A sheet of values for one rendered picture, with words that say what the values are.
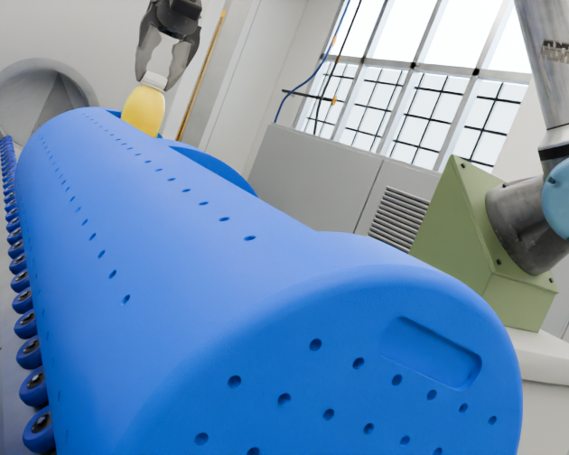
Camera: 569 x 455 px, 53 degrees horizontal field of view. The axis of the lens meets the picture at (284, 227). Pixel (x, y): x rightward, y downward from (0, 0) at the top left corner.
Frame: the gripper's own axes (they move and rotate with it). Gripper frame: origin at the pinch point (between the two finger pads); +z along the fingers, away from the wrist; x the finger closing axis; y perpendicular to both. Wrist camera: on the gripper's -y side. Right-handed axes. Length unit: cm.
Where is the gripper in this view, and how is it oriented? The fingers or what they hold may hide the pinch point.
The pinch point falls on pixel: (154, 79)
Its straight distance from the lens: 101.7
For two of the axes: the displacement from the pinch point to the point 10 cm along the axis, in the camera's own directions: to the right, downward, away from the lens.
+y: -4.4, -2.6, 8.6
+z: -3.5, 9.3, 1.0
